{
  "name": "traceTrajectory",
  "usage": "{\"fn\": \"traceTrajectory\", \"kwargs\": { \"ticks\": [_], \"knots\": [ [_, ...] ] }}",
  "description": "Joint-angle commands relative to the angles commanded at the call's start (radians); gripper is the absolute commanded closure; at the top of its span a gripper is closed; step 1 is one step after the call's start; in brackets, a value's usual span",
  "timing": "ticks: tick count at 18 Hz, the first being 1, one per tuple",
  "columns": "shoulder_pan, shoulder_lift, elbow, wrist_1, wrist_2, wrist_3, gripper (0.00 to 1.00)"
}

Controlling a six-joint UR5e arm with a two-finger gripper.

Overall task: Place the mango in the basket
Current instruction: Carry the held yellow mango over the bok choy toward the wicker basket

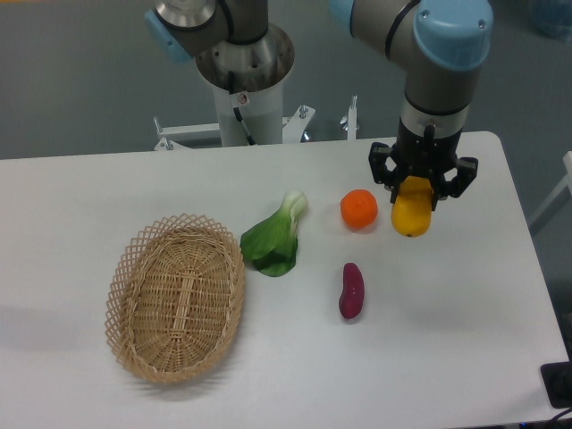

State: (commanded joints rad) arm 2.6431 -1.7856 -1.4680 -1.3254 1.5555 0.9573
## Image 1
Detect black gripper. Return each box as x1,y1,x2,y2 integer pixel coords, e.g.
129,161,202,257
368,121,478,211

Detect yellow mango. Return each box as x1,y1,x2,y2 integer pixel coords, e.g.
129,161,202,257
391,176,433,238

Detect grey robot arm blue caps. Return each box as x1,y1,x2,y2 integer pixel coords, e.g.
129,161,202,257
145,1,493,202

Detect woven wicker basket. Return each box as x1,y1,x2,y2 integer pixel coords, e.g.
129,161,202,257
105,214,245,383

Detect orange tangerine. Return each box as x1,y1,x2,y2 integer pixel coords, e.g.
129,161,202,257
340,189,378,230

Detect white furniture leg right edge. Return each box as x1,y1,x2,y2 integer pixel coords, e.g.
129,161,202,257
527,151,571,236

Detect purple sweet potato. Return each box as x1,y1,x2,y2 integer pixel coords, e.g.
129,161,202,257
339,263,365,320

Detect green bok choy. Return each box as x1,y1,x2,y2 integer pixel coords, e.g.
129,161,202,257
240,190,308,277

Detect black device at table edge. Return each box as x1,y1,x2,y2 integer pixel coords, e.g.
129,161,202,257
540,361,571,408

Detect black cable on pedestal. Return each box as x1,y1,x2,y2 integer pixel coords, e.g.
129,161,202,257
226,71,257,147

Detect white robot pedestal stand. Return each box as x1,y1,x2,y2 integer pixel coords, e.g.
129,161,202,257
153,24,360,152

